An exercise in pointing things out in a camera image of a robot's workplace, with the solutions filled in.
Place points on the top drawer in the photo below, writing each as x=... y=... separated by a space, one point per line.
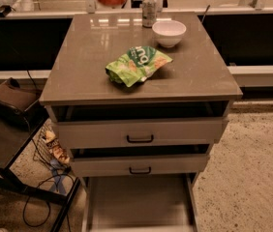
x=135 y=133

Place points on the snack bag in basket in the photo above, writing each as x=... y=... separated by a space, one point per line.
x=53 y=144

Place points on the silver green soda can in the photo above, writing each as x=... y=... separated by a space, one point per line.
x=149 y=12

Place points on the black side table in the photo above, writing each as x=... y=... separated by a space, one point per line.
x=13 y=141

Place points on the grey drawer cabinet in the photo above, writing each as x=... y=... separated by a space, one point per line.
x=196 y=84

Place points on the middle drawer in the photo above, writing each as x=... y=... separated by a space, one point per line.
x=122 y=166

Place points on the open bottom drawer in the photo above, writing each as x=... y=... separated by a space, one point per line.
x=143 y=203

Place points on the wire basket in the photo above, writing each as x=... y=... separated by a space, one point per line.
x=48 y=150

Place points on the black device on ledge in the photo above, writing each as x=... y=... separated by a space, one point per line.
x=5 y=10

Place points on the white bowl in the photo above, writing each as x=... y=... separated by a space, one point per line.
x=168 y=33

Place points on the green chip bag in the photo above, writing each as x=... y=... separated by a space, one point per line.
x=136 y=65

